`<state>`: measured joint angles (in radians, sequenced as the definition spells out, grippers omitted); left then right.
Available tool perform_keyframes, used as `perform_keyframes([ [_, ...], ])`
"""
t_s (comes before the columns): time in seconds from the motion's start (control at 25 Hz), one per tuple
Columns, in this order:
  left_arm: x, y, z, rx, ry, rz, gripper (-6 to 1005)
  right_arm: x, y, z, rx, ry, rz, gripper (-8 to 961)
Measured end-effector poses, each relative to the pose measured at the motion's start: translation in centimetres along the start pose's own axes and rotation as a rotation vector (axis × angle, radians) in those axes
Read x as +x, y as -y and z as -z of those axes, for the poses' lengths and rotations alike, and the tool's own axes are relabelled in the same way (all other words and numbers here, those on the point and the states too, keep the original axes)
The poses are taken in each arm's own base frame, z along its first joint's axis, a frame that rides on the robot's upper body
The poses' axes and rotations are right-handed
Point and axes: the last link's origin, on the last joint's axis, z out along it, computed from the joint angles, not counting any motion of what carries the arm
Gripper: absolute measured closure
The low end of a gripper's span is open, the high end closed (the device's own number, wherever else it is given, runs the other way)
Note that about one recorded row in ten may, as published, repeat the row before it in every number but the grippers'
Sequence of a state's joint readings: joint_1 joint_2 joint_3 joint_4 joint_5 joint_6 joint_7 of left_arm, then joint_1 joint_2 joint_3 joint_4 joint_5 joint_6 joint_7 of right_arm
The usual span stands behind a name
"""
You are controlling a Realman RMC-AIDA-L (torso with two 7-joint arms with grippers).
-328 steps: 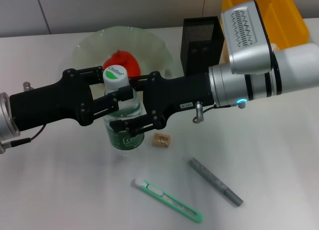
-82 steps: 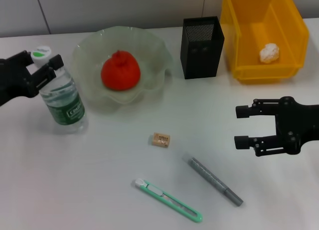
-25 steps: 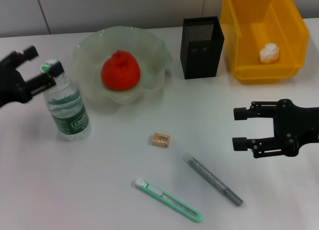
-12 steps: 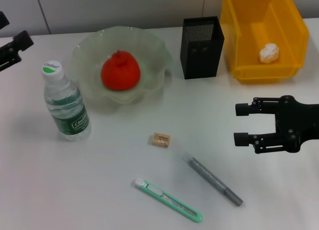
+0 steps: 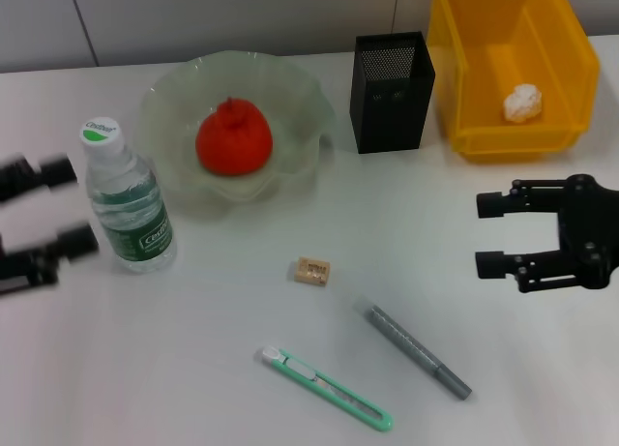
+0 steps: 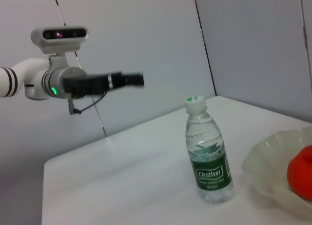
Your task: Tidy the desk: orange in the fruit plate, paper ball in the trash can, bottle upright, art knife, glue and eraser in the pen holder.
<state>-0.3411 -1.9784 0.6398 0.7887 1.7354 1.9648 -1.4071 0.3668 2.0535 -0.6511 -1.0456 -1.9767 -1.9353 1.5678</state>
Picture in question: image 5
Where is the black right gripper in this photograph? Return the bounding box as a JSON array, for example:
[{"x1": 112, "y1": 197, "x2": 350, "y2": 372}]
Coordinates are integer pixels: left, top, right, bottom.
[{"x1": 475, "y1": 173, "x2": 619, "y2": 295}]

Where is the clear green-label water bottle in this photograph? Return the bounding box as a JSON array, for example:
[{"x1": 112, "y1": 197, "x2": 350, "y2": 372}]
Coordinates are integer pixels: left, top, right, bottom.
[{"x1": 78, "y1": 115, "x2": 178, "y2": 275}]

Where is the white paper ball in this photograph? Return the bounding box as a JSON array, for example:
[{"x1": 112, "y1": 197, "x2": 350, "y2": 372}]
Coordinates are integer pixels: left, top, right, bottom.
[{"x1": 502, "y1": 82, "x2": 544, "y2": 124}]

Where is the orange fruit with stem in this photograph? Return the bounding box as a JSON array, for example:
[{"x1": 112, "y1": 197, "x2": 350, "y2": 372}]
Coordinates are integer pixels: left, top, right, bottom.
[{"x1": 195, "y1": 96, "x2": 275, "y2": 177}]

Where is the grey marker pen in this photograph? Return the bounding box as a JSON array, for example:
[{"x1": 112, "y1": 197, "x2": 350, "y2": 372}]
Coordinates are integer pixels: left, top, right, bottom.
[{"x1": 352, "y1": 295, "x2": 473, "y2": 400}]

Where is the black mesh pen holder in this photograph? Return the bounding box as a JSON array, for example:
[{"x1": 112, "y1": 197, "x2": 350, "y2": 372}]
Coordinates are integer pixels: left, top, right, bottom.
[{"x1": 349, "y1": 30, "x2": 436, "y2": 155}]

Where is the green utility knife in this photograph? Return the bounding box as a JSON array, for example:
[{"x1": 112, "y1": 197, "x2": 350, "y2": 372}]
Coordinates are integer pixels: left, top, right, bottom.
[{"x1": 255, "y1": 346, "x2": 394, "y2": 433}]

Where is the translucent green wavy fruit plate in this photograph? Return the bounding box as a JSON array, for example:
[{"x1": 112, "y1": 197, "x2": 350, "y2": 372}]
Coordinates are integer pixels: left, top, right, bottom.
[{"x1": 136, "y1": 50, "x2": 338, "y2": 205}]

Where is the yellow plastic bin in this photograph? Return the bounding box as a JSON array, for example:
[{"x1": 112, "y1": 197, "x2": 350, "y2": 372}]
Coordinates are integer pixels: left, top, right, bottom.
[{"x1": 427, "y1": 0, "x2": 602, "y2": 164}]

